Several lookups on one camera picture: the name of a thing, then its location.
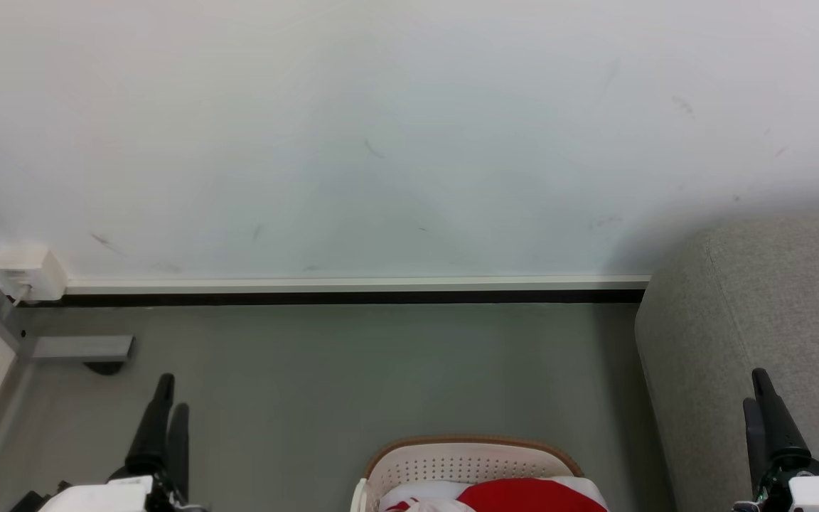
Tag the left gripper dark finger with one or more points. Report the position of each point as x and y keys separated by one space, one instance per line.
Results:
x=179 y=448
x=153 y=427

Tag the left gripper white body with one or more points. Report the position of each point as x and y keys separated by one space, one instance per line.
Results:
x=107 y=496

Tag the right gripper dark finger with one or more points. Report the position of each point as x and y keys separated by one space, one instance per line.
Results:
x=756 y=441
x=779 y=427

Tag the red and white garment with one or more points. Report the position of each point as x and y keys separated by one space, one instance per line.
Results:
x=523 y=496

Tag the grey fabric sofa seat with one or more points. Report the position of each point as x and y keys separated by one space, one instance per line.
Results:
x=736 y=334

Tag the white perforated laundry basket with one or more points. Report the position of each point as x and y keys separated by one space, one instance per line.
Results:
x=452 y=466

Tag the grey metal floor foot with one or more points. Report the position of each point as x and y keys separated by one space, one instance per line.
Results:
x=82 y=348

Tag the white and black baseboard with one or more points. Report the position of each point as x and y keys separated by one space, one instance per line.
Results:
x=352 y=290

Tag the white wall power adapter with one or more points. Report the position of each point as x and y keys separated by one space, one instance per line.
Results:
x=29 y=270

